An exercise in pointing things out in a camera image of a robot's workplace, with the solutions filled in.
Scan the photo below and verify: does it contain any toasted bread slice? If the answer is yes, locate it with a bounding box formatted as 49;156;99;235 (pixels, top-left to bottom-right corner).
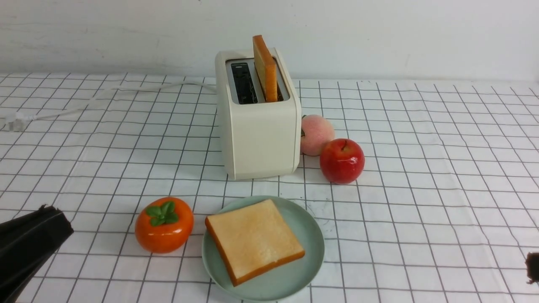
205;199;306;287
252;35;278;102

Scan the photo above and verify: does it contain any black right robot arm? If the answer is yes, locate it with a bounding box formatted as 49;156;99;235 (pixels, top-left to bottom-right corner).
525;252;539;284

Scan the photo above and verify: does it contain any cream white toaster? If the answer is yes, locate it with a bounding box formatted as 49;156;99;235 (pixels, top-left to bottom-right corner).
214;48;302;180

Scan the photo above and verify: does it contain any pink peach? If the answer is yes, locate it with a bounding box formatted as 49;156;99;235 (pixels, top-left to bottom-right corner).
300;114;335;157

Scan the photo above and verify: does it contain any red apple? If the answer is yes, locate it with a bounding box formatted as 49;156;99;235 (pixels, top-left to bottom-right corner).
319;138;366;184

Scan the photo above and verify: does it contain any orange persimmon with green leaf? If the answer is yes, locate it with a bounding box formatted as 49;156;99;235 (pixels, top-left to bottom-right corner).
134;197;195;254

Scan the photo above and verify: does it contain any white grid tablecloth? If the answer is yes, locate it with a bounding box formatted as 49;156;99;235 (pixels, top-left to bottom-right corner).
0;74;539;303

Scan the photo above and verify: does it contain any white power cable with plug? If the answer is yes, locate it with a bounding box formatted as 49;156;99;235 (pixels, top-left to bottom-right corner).
4;80;217;132

